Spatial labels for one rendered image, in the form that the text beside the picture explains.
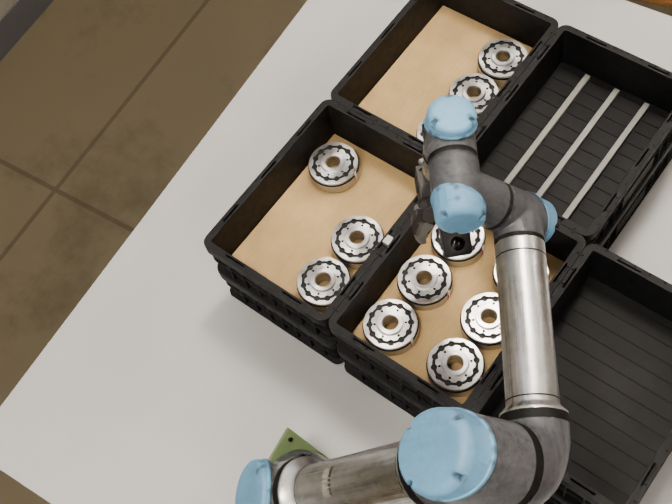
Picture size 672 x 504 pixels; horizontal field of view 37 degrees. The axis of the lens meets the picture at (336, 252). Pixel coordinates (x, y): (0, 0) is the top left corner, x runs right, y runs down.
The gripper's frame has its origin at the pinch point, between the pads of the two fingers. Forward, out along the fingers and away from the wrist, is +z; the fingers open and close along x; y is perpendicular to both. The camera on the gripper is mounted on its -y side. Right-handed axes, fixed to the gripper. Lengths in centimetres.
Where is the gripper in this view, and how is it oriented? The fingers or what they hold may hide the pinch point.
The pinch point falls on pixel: (438, 240)
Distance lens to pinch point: 177.8
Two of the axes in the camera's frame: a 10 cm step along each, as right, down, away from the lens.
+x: -9.9, 1.3, -0.4
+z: 0.2, 4.7, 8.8
